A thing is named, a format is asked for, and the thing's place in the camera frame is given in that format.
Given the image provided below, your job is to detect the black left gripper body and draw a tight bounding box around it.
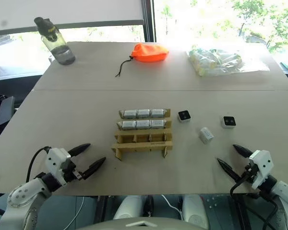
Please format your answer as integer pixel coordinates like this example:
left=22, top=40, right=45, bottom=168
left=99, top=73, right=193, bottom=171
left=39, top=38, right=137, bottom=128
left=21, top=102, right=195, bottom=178
left=61, top=157, right=84, bottom=184

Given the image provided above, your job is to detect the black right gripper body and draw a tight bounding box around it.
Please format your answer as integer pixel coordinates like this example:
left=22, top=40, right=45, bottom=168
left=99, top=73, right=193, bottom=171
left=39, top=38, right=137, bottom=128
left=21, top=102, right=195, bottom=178
left=240, top=160, right=259, bottom=185

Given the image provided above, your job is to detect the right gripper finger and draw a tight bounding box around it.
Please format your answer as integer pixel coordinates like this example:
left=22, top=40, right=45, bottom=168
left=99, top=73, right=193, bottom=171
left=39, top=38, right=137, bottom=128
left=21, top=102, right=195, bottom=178
left=216, top=157, right=242, bottom=182
left=232, top=144, right=254, bottom=159

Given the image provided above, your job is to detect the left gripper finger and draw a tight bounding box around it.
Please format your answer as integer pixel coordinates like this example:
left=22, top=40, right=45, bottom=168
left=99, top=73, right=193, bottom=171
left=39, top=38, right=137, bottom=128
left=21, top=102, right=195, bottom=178
left=80, top=157, right=107, bottom=181
left=68, top=143, right=92, bottom=157

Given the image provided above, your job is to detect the cardboard slotted tray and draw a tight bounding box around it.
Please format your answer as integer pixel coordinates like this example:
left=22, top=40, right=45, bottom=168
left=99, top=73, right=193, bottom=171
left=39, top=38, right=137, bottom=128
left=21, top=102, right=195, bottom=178
left=111, top=108, right=174, bottom=160

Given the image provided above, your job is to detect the white rounded robot leg cover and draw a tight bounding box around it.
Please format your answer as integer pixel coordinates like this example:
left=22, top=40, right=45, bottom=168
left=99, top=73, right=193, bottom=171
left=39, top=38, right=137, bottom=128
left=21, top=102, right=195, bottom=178
left=181, top=194, right=210, bottom=229
left=113, top=195, right=147, bottom=220

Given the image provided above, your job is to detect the white robot chest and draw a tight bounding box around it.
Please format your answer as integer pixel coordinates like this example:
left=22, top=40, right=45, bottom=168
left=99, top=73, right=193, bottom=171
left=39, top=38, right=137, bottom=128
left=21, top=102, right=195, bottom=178
left=80, top=216, right=199, bottom=230

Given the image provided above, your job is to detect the dark office chair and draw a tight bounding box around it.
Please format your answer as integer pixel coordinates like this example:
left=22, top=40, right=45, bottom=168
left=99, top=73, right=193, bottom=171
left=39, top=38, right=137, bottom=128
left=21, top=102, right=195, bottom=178
left=0, top=92, right=16, bottom=126

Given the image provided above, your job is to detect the clear plastic bag of items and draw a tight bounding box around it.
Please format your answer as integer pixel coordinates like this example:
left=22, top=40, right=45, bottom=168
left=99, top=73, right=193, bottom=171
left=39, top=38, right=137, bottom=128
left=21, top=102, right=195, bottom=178
left=185, top=47, right=271, bottom=78

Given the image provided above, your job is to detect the clear bottle with black lid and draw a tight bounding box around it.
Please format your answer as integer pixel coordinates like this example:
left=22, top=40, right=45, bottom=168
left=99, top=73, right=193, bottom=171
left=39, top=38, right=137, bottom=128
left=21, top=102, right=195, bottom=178
left=34, top=16, right=76, bottom=66

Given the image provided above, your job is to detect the white roller blind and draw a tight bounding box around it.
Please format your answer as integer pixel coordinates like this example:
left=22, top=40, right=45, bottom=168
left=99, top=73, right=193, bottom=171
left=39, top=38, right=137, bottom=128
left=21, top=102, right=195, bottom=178
left=0, top=0, right=145, bottom=33

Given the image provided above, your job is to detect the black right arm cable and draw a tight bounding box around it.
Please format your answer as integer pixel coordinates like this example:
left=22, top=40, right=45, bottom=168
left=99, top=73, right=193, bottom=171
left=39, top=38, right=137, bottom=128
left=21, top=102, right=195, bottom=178
left=229, top=176, right=279, bottom=230

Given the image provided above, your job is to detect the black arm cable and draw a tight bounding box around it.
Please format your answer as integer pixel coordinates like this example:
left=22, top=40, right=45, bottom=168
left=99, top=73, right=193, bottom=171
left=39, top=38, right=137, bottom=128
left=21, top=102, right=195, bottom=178
left=26, top=146, right=50, bottom=183
left=229, top=176, right=279, bottom=230

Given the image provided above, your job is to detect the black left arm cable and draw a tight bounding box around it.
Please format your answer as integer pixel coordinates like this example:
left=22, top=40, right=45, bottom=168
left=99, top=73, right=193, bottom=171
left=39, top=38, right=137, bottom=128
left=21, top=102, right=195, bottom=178
left=26, top=146, right=50, bottom=183

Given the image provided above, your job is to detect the white cable under table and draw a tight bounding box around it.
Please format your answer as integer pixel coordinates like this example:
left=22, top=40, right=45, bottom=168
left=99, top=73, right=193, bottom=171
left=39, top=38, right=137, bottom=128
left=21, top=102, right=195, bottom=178
left=160, top=195, right=183, bottom=217

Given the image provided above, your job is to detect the orange drawstring pouch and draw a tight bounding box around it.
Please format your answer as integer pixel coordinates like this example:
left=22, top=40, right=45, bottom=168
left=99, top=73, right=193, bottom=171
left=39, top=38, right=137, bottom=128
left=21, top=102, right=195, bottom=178
left=115, top=43, right=170, bottom=78

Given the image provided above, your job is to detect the dark window frame post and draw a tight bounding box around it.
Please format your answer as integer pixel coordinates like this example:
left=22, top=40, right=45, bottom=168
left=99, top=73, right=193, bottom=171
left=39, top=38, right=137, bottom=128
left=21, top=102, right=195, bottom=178
left=143, top=0, right=157, bottom=43

